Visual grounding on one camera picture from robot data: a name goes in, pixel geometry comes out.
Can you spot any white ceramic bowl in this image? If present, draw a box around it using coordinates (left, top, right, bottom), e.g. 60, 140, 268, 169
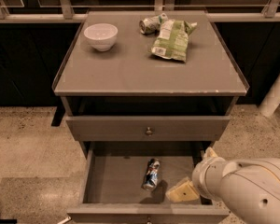
83, 23, 118, 51

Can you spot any grey top drawer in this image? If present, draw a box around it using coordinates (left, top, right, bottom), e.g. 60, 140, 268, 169
66, 116, 230, 141

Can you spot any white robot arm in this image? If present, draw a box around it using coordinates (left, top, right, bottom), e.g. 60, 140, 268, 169
166, 148, 280, 224

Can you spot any white pillar leg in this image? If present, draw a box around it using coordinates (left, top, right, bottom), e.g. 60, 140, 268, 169
259, 74, 280, 117

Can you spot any redbull can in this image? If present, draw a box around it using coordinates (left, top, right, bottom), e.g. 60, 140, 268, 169
142, 159, 161, 190

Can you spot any grey drawer cabinet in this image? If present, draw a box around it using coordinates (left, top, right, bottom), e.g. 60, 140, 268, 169
51, 10, 249, 224

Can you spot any brass drawer knob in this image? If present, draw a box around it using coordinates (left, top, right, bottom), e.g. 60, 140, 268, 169
146, 127, 153, 136
147, 217, 152, 224

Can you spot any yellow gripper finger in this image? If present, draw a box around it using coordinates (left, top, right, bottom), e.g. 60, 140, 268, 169
203, 147, 217, 159
165, 177, 200, 203

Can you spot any green chip bag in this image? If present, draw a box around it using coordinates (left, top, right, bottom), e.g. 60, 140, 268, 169
151, 20, 198, 62

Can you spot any grey open middle drawer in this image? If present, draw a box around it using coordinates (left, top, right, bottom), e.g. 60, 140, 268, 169
67, 141, 229, 224

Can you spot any brass top drawer knob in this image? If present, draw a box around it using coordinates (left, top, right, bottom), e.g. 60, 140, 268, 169
146, 127, 153, 136

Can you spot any metal window railing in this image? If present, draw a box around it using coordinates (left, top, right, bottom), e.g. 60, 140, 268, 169
0, 0, 280, 23

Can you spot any brass middle drawer knob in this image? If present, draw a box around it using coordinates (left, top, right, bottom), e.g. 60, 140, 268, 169
147, 217, 152, 224

